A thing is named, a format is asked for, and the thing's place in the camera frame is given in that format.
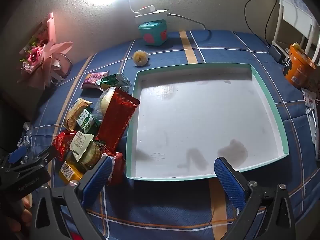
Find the teal cube box pink hearts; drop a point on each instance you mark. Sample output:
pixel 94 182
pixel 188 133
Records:
pixel 152 33

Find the small red snack packet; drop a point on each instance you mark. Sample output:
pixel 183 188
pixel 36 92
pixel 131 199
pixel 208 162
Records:
pixel 117 167

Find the grey plastic package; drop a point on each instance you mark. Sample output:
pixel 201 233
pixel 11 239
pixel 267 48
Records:
pixel 313 127

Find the yellow snack packet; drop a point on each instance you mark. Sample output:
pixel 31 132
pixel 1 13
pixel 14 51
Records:
pixel 68 171

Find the green milk carton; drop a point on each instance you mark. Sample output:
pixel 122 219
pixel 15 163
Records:
pixel 86 122

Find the purple snack packet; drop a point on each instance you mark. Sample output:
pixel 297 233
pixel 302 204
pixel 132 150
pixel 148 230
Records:
pixel 93 78

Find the blue white crumpled wrapper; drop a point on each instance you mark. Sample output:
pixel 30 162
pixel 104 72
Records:
pixel 26 136

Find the white rack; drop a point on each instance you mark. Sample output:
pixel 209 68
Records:
pixel 297 15

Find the round yellow pastry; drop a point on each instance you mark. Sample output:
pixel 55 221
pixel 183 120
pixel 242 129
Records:
pixel 141 58

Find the pink flower bouquet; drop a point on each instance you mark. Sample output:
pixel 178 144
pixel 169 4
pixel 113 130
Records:
pixel 37 55

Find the pale bun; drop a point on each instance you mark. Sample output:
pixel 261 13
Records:
pixel 106 100

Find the golden biscuit packet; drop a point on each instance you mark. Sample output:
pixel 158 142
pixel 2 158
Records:
pixel 76 112

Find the white tray box teal rim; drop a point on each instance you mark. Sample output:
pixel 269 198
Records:
pixel 200 117

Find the green white snack packet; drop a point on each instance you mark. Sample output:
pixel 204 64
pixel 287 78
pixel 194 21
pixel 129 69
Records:
pixel 115 81

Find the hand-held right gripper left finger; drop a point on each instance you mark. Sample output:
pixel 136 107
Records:
pixel 97 177

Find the round cracker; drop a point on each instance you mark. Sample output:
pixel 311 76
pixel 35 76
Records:
pixel 92 153

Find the long red wafer packet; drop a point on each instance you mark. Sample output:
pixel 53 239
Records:
pixel 116 120

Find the white power strip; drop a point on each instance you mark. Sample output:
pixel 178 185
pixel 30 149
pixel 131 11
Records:
pixel 147 8

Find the orange cup noodle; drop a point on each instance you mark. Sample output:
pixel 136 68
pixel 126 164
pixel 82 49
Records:
pixel 296 67

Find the black power adapter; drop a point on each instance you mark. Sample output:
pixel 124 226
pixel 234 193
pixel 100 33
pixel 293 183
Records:
pixel 277 52

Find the pale green sawtooth packet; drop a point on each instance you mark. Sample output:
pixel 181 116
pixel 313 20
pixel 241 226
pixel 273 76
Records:
pixel 80 142

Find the person's left hand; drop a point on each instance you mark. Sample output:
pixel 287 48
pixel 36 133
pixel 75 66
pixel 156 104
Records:
pixel 23 213

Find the white red paper packet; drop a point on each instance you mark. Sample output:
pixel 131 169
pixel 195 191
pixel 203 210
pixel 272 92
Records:
pixel 310 97

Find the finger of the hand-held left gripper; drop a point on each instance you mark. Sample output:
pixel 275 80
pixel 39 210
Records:
pixel 17 155
pixel 41 157

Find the blue plaid cloth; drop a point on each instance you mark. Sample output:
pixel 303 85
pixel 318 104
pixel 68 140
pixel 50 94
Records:
pixel 162 210

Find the pink gift box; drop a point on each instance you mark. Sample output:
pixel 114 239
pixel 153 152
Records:
pixel 63 66

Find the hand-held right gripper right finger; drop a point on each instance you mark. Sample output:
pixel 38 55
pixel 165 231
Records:
pixel 228 180

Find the large red biscuit packet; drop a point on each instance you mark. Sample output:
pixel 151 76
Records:
pixel 61 143

